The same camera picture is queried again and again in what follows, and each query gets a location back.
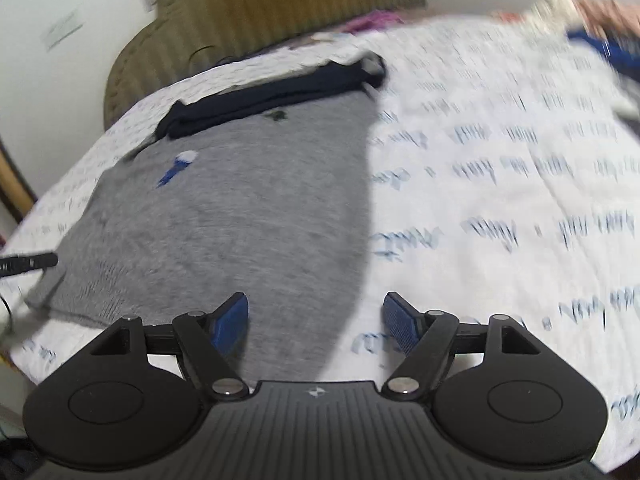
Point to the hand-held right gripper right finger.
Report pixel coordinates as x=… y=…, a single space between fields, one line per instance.
x=402 y=322

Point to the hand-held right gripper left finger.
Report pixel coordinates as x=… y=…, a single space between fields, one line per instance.
x=230 y=320

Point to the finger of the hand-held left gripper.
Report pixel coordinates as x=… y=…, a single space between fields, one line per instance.
x=27 y=262

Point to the grey sweater with navy sleeves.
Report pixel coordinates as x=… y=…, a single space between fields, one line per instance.
x=240 y=200

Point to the white quilt with blue script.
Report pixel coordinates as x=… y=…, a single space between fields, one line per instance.
x=500 y=170

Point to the purple garment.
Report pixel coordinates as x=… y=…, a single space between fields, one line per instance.
x=375 y=21

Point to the olive padded headboard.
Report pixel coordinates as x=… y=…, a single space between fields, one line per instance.
x=260 y=5

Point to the red floral cloth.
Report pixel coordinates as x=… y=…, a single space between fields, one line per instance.
x=510 y=14

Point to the white puffy jacket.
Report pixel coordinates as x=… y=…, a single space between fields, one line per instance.
x=552 y=2

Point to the pink garment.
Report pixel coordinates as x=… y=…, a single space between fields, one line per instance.
x=605 y=12

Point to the brown wooden rail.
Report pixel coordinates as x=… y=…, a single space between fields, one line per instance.
x=17 y=185

